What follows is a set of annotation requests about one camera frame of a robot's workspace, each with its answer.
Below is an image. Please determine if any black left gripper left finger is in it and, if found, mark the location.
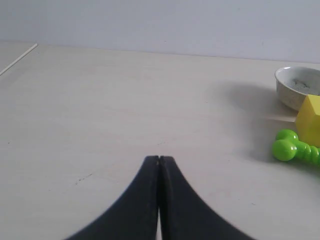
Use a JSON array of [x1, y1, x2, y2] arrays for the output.
[[68, 156, 160, 240]]

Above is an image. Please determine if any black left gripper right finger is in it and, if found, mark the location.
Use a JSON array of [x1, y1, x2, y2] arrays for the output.
[[158, 156, 252, 240]]

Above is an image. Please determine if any green bone dog toy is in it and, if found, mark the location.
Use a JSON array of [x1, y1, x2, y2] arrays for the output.
[[271, 128, 320, 166]]

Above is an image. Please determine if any yellow cube block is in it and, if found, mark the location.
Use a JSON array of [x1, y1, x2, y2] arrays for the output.
[[295, 94, 320, 148]]

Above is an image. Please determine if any white ceramic bowl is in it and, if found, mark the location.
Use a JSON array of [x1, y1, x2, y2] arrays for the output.
[[274, 66, 320, 111]]

